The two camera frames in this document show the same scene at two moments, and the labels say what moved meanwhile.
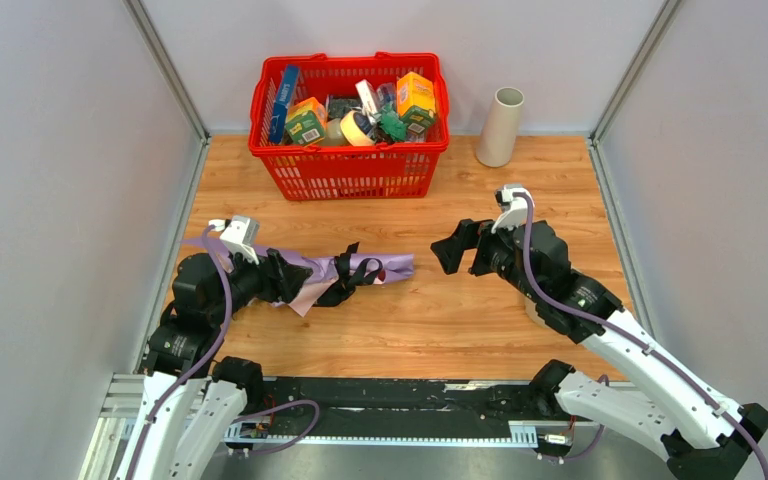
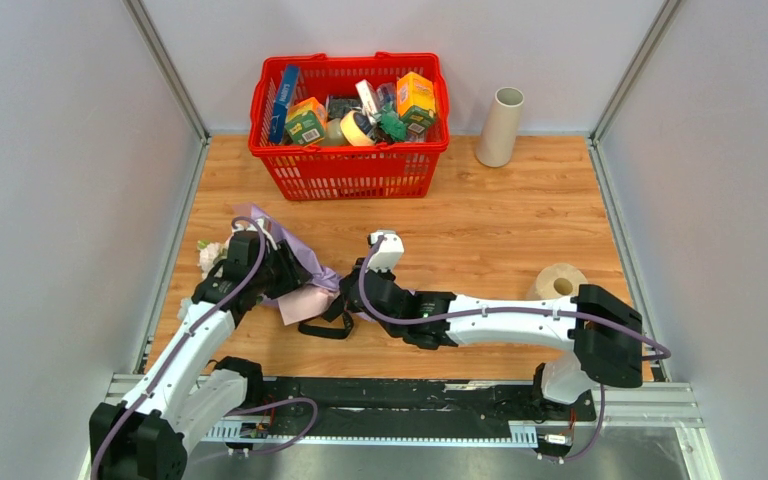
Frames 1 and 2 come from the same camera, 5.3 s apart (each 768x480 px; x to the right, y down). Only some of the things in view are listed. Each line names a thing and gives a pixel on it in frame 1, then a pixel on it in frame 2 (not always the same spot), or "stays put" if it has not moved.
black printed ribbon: [362, 273] → [329, 332]
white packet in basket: [368, 100] stays put
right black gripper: [469, 234] → [346, 284]
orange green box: [416, 100] stays put
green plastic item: [394, 128] stays put
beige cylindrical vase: [497, 139] stays put
